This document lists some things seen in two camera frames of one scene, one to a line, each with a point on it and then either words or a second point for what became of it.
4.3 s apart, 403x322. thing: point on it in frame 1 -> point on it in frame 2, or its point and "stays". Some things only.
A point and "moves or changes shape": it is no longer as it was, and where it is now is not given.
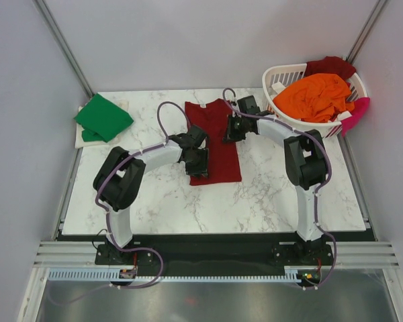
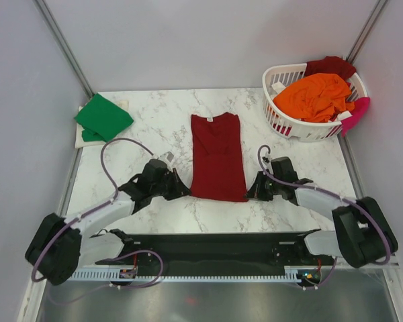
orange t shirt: x=316 y=98 stays
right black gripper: x=230 y=135 -> x=256 y=191
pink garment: x=361 y=104 stays
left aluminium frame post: x=64 y=45 stays
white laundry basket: x=277 y=78 stays
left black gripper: x=202 y=168 -> x=178 y=188
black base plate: x=217 y=252 stays
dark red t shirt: x=224 y=165 moves or changes shape
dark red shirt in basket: x=332 y=65 stays
